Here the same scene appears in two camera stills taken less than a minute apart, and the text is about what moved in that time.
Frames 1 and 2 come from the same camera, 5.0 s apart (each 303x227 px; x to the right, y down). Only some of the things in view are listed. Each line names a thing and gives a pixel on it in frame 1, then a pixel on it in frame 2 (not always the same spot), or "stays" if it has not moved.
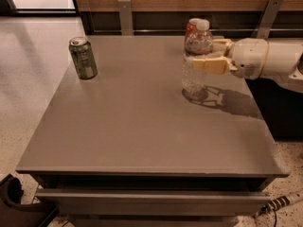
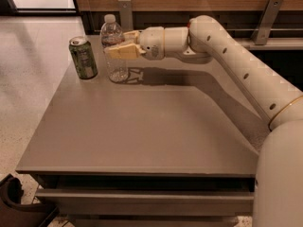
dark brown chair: (15, 214) stays
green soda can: (83, 58) stays
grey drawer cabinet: (128, 148) stays
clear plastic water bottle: (198, 45) → (112, 34)
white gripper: (248, 57) → (151, 43)
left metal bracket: (126, 18) stays
